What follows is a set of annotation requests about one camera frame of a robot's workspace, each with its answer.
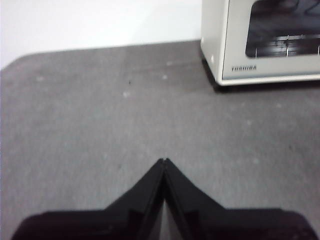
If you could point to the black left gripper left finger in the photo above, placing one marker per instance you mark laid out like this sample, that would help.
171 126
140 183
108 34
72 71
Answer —
100 225

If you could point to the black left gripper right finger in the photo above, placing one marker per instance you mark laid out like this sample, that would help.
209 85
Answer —
225 225

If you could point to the white toaster oven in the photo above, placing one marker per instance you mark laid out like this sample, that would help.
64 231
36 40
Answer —
212 30

